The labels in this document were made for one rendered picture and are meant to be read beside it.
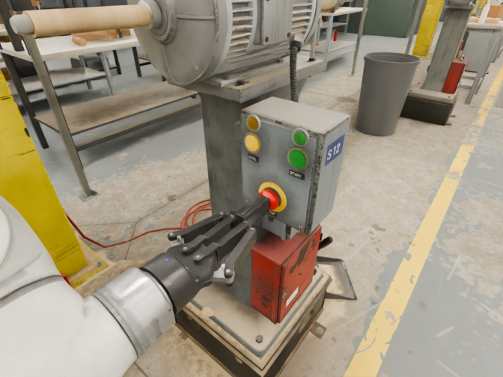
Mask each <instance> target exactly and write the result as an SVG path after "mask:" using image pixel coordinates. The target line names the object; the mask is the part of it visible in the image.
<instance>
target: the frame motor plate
mask: <svg viewBox="0 0 503 377"><path fill-rule="evenodd" d="M289 58H290V57H289V56H287V57H285V58H282V59H284V61H288V62H289V60H290V59H289ZM296 58H297V59H296V60H297V64H296V66H297V70H296V71H297V72H296V73H297V74H296V75H297V81H299V80H300V79H304V78H306V77H309V76H312V75H314V74H316V73H319V72H321V71H323V65H324V60H319V59H315V58H313V57H310V58H304V57H299V56H297V57H296ZM289 63H290V62H289ZM289 65H290V64H289ZM289 65H288V66H286V67H282V68H279V69H277V70H273V71H270V72H268V73H263V74H260V75H258V76H254V77H251V78H249V79H245V80H237V82H235V83H233V84H230V85H226V86H224V87H219V86H215V85H209V84H206V83H203V82H196V83H194V84H190V85H179V84H177V83H174V82H172V81H170V80H168V79H167V82H168V84H170V85H175V86H178V87H182V88H186V89H190V90H192V91H197V92H200V93H203V94H208V95H211V96H216V97H219V98H222V99H227V100H230V101H233V102H238V103H243V102H246V101H248V100H250V99H254V98H255V97H258V96H261V95H263V94H266V93H269V92H270V91H273V90H276V89H278V88H281V87H284V86H285V85H288V84H290V66H289Z"/></svg>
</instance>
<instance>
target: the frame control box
mask: <svg viewBox="0 0 503 377"><path fill-rule="evenodd" d="M250 114H255V115H256V116H257V117H258V118H259V119H260V129H259V130H258V131H257V132H253V131H251V130H250V129H249V128H248V127H247V125H246V118H247V117H248V116H249V115H250ZM349 124H350V116H349V115H348V114H342V113H339V112H336V111H330V110H327V109H323V108H318V107H314V106H311V105H305V104H302V103H298V102H293V101H290V100H285V99H280V98H277V97H273V96H272V97H270V98H268V99H265V100H263V101H260V102H258V103H255V104H254V105H250V106H249V107H246V108H244V109H242V110H241V111H240V132H241V167H242V201H243V203H244V204H246V205H248V206H249V205H250V204H252V203H253V202H255V201H256V200H257V199H258V198H259V194H260V193H261V192H262V191H263V190H264V189H269V190H271V191H273V192H275V194H276V195H277V197H278V200H279V205H278V207H277V208H276V209H274V210H272V211H271V210H270V211H269V212H268V213H267V214H266V215H268V217H267V219H268V221H269V222H274V220H275V219H276V220H278V221H280V222H282V223H284V224H287V225H289V226H291V227H293V228H295V229H297V230H299V231H301V232H303V233H305V234H307V235H309V234H311V233H312V231H313V230H314V229H315V228H316V227H317V226H318V225H319V224H320V223H321V222H322V221H323V219H324V218H325V217H326V216H327V215H328V214H329V213H330V212H331V211H332V209H333V205H334V201H335V194H336V190H337V185H338V178H339V174H340V170H341V163H342V159H343V154H344V148H345V144H346V139H347V132H348V128H349ZM297 128H303V129H304V130H306V131H307V133H308V134H309V143H308V145H306V146H305V147H298V146H296V145H295V144H294V142H293V139H292V134H293V131H294V130H295V129H297ZM247 135H254V136H255V137H256V138H257V139H258V141H259V145H260V146H259V149H258V150H257V151H250V150H249V149H248V148H247V146H246V142H245V140H246V136H247ZM293 150H299V151H301V152H302V153H303V154H304V155H305V158H306V164H305V166H304V167H302V168H296V167H294V166H292V164H291V163H290V160H289V155H290V152H291V151H293Z"/></svg>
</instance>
